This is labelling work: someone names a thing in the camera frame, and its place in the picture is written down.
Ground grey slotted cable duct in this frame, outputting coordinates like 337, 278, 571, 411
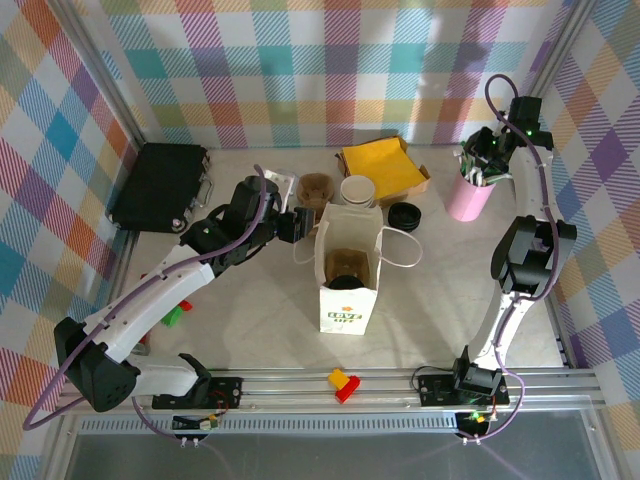
77, 417, 464, 436

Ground stack of black lids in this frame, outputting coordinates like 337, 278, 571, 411
388, 202, 423, 234

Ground aluminium frame post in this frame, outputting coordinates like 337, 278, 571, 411
54, 0, 149, 146
499, 0, 599, 146

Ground cardboard napkin box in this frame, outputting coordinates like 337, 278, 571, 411
334, 135, 432, 210

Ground white paper takeout bag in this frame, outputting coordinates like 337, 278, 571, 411
292, 202, 424, 335

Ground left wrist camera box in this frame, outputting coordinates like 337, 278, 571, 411
263, 168, 297, 214

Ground black plastic cup lid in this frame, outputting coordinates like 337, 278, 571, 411
327, 273, 366, 291

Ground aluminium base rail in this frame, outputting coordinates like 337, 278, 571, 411
54, 367, 601, 419

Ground black hard case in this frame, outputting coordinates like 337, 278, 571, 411
107, 142, 214, 235

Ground stack of paper cups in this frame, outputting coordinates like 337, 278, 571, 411
339, 174, 380, 209

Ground pink straw holder cup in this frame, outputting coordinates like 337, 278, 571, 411
446, 172, 497, 222

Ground yellow paper napkins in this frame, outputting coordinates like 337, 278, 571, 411
341, 138, 426, 194

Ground small controller board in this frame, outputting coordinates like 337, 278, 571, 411
172, 412, 221, 432
457, 409, 496, 426

